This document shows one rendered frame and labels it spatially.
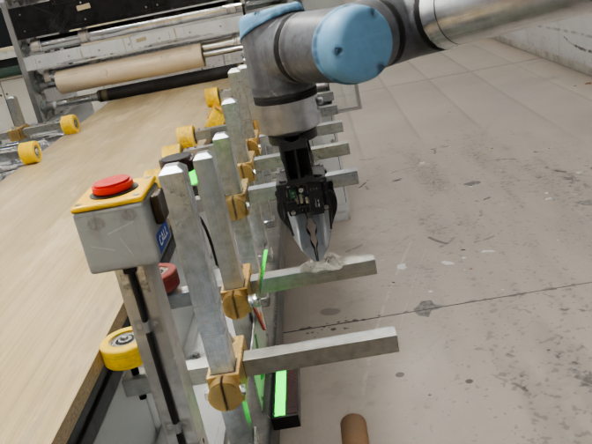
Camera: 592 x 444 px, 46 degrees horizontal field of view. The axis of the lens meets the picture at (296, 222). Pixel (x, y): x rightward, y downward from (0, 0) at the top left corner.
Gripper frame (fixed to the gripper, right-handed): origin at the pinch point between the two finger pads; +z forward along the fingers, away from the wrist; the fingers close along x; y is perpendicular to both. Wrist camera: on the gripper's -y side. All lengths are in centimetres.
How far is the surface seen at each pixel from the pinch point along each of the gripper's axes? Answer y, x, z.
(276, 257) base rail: -66, -13, 28
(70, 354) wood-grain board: 5.5, -40.3, 7.5
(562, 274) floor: -163, 92, 98
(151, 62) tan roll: -271, -78, -8
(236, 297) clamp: -11.9, -16.0, 11.0
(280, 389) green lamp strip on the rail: -5.7, -11.2, 27.4
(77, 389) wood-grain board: 16.3, -35.8, 7.5
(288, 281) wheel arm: -18.9, -7.0, 12.9
